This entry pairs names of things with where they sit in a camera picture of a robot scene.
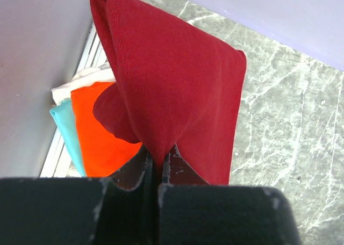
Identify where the orange folded t shirt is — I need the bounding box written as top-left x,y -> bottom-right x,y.
71,82 -> 141,177

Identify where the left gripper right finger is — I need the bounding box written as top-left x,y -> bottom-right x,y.
162,145 -> 208,185

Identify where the beige folded t shirt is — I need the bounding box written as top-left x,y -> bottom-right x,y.
51,63 -> 115,105

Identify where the dark red t shirt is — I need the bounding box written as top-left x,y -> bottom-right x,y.
90,0 -> 247,184

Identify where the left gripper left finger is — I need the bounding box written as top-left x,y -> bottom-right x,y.
109,146 -> 153,191

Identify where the teal folded t shirt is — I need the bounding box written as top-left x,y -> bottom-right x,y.
49,98 -> 86,177

